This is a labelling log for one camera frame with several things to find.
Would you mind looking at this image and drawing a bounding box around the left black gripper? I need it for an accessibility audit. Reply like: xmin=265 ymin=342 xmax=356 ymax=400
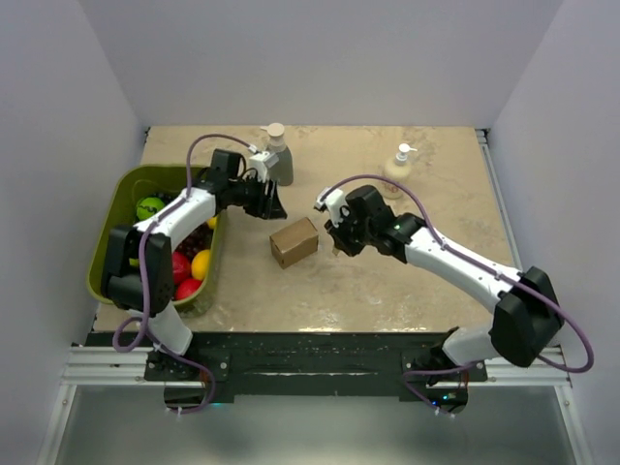
xmin=229 ymin=172 xmax=287 ymax=220

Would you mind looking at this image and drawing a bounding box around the brown cardboard express box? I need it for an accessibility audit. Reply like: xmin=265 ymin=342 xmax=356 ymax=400
xmin=269 ymin=217 xmax=319 ymax=269

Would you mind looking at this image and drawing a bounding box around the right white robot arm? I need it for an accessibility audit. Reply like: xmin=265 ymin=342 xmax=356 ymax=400
xmin=315 ymin=185 xmax=563 ymax=381

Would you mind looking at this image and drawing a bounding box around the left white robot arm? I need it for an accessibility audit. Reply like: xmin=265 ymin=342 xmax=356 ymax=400
xmin=101 ymin=150 xmax=287 ymax=380

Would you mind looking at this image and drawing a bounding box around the grey pump bottle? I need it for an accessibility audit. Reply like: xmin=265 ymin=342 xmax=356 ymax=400
xmin=263 ymin=123 xmax=294 ymax=186

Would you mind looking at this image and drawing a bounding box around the cream lotion pump bottle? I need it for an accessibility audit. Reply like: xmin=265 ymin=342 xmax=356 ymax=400
xmin=381 ymin=142 xmax=418 ymax=200

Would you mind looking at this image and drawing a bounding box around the dark purple grape bunch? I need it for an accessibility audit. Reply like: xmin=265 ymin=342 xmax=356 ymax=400
xmin=175 ymin=224 xmax=213 ymax=260

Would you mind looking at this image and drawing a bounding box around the yellow lemon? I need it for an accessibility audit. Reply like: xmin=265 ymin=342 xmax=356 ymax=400
xmin=191 ymin=249 xmax=210 ymax=281

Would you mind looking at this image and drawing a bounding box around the red apple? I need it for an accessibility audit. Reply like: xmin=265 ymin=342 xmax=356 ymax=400
xmin=171 ymin=252 xmax=191 ymax=286

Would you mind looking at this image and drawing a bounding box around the red dragon fruit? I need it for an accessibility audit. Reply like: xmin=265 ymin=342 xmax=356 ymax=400
xmin=174 ymin=278 xmax=202 ymax=301

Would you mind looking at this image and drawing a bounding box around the green tennis ball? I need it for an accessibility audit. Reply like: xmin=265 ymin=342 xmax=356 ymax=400
xmin=136 ymin=197 xmax=166 ymax=221

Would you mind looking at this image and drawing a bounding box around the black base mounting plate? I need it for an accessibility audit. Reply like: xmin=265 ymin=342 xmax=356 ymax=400
xmin=144 ymin=332 xmax=487 ymax=413

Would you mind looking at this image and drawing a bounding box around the olive green plastic bin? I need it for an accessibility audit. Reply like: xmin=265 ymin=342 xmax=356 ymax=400
xmin=86 ymin=164 xmax=228 ymax=318

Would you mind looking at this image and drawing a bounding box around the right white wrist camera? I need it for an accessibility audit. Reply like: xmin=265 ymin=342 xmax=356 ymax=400
xmin=314 ymin=187 xmax=350 ymax=231

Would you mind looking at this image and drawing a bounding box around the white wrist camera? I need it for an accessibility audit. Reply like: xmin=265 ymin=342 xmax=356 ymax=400
xmin=314 ymin=187 xmax=350 ymax=231
xmin=248 ymin=144 xmax=279 ymax=182

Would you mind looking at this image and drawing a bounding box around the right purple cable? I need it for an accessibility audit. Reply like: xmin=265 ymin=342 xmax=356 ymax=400
xmin=317 ymin=173 xmax=595 ymax=419

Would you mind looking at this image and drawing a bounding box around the purple cable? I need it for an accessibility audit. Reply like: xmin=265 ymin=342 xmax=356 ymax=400
xmin=111 ymin=134 xmax=258 ymax=413
xmin=317 ymin=173 xmax=595 ymax=419

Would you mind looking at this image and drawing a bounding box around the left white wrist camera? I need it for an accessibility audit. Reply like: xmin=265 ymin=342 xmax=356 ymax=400
xmin=248 ymin=144 xmax=279 ymax=182

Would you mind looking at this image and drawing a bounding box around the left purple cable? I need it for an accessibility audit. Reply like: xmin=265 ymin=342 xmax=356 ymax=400
xmin=111 ymin=134 xmax=258 ymax=413

